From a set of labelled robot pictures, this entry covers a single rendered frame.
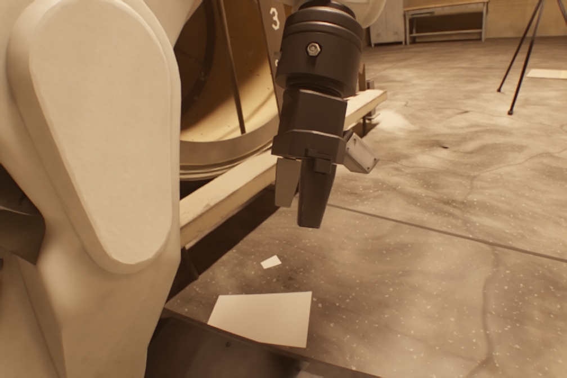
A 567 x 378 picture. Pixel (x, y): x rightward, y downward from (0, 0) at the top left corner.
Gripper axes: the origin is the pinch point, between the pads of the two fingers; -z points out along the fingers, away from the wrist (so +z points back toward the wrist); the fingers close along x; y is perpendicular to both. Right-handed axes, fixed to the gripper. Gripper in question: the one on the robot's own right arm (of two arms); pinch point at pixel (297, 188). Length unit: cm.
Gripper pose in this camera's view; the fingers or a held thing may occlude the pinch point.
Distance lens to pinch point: 30.9
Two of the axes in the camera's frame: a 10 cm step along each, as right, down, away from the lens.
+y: -9.6, -1.4, -2.5
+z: 1.7, -9.8, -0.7
